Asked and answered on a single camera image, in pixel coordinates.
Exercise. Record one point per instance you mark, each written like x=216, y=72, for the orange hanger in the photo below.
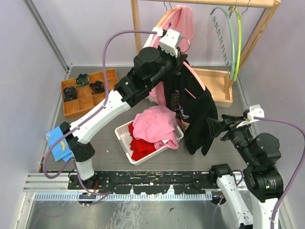
x=168, y=12

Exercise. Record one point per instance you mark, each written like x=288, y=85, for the light pink t shirt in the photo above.
x=183, y=23

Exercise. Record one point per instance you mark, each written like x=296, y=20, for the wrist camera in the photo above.
x=250, y=113
x=169, y=40

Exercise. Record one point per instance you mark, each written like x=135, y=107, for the rolled green sock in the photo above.
x=82, y=80

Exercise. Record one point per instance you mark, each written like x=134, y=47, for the black t shirt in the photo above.
x=193, y=105

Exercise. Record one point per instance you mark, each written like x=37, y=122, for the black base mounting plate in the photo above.
x=150, y=182

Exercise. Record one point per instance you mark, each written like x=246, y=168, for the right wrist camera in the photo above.
x=250, y=113

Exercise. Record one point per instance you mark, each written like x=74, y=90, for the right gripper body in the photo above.
x=240, y=136

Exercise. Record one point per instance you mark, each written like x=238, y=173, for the green plastic hanger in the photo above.
x=237, y=47

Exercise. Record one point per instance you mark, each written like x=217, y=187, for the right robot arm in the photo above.
x=262, y=179

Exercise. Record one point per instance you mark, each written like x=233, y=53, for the wooden clothes rack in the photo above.
x=217, y=81

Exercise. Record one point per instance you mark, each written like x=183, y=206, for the wooden compartment tray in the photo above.
x=85, y=99

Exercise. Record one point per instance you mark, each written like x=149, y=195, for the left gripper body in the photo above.
x=174, y=65

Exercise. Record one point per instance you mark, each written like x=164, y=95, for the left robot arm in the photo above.
x=151, y=66

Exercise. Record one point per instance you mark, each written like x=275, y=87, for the blue folded cloth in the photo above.
x=61, y=151

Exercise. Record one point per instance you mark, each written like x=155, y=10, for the rolled dark sock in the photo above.
x=69, y=93

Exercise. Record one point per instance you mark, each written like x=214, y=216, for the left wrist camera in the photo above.
x=169, y=40

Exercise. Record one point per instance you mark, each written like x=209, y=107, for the salmon pink hanger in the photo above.
x=193, y=74

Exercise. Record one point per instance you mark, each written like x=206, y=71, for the white t shirt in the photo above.
x=148, y=41

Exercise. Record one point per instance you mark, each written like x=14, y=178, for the rolled black sock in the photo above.
x=97, y=87

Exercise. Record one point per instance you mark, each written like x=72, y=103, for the red t shirt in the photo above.
x=140, y=148

